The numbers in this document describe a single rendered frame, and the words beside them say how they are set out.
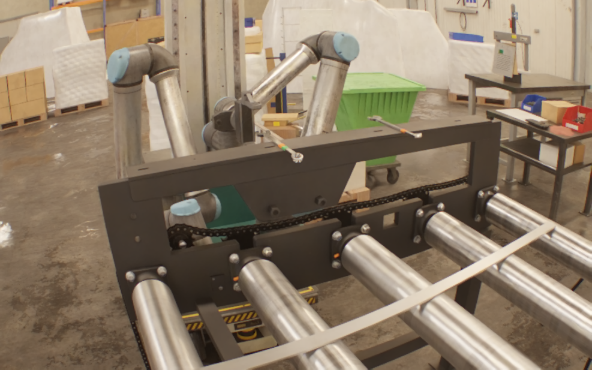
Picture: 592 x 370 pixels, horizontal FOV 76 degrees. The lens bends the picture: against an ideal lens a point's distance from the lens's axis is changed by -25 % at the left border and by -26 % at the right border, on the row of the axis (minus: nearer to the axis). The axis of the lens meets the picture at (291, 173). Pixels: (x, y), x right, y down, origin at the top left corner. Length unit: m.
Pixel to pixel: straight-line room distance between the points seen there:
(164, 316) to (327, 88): 1.13
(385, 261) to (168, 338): 0.58
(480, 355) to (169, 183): 0.83
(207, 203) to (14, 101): 7.79
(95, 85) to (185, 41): 7.22
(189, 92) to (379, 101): 2.08
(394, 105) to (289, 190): 2.71
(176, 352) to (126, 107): 0.95
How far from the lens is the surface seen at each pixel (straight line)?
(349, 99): 3.76
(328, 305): 2.65
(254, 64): 4.52
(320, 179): 1.32
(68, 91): 9.24
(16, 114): 9.24
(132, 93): 1.65
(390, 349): 1.83
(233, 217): 2.17
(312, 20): 4.94
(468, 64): 7.96
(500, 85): 4.45
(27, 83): 9.14
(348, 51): 1.87
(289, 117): 4.09
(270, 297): 1.12
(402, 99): 3.94
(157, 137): 4.78
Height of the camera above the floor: 1.54
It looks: 20 degrees down
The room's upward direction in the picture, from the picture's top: 2 degrees counter-clockwise
